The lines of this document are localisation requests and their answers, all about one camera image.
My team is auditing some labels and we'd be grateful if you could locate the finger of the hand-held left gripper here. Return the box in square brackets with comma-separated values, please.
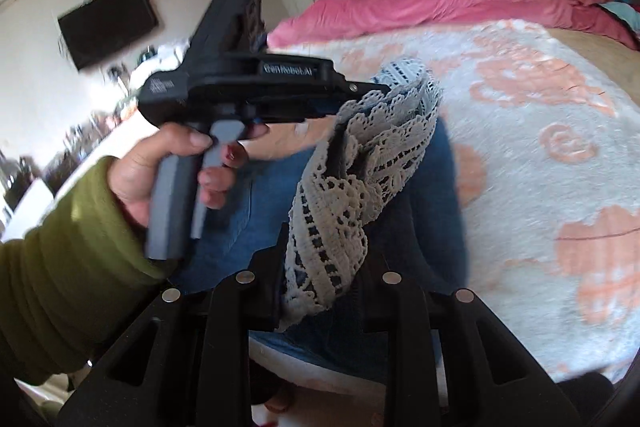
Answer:
[340, 79, 392, 108]

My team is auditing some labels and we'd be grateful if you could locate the beige bed sheet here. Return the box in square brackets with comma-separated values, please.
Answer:
[547, 27, 640, 75]

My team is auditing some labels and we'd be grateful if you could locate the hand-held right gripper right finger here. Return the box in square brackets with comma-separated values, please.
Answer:
[357, 252, 583, 427]

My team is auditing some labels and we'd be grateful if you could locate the person's bare foot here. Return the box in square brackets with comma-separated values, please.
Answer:
[262, 386, 297, 414]

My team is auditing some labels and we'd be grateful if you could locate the white orange floral blanket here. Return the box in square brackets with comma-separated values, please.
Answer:
[250, 19, 640, 378]

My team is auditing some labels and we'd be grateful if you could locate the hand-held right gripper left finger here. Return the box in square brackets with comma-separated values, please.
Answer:
[57, 222, 301, 427]

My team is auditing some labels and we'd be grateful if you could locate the teal striped cloth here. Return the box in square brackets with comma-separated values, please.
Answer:
[597, 0, 640, 32]

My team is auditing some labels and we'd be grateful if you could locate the person's left forearm green sleeve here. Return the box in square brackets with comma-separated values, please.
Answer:
[0, 155, 171, 388]

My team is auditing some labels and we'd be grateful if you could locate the person's left hand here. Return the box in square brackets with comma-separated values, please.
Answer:
[107, 122, 271, 228]

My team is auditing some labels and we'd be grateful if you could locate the pink duvet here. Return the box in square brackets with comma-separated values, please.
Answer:
[267, 0, 638, 51]

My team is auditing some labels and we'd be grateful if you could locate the black wall television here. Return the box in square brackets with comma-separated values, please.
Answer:
[56, 0, 161, 72]

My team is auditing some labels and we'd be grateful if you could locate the blue denim pants lace trim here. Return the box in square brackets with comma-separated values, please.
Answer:
[175, 57, 468, 383]

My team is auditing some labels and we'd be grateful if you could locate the white dresser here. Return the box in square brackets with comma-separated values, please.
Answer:
[0, 39, 201, 233]

